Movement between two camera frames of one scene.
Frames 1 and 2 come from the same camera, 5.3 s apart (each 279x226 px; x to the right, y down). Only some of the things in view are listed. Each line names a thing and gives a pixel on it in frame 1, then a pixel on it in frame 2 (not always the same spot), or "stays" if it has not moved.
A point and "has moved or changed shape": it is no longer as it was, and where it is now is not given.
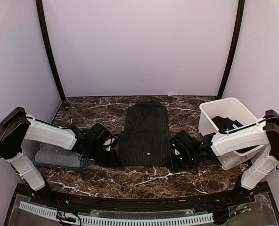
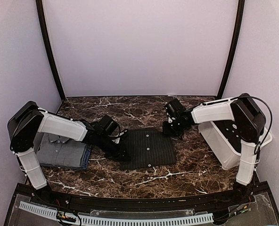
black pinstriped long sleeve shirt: [146, 141] has moved or changed shape
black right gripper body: [185, 161] to [175, 129]
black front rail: [182, 203] stays
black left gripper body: [102, 159] to [112, 152]
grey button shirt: [56, 155] stays
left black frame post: [40, 7] stays
